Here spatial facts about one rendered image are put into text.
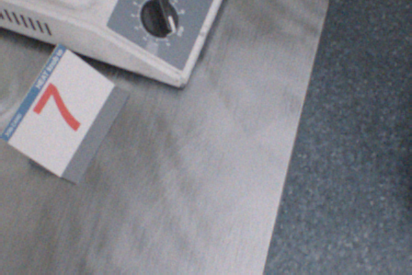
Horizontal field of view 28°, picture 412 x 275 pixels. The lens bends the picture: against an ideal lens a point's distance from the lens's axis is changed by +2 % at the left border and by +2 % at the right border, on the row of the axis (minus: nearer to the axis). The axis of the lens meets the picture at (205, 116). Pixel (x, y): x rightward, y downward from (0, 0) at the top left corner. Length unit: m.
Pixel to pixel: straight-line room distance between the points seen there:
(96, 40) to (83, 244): 0.16
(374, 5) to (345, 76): 0.16
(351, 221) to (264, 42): 0.77
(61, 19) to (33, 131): 0.09
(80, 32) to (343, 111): 0.91
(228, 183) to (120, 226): 0.09
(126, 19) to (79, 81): 0.07
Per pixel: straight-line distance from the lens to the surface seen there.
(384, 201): 1.46
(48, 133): 0.67
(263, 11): 0.72
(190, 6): 0.68
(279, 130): 0.68
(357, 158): 1.48
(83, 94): 0.68
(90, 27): 0.65
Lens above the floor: 1.37
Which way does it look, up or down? 67 degrees down
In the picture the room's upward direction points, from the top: 4 degrees counter-clockwise
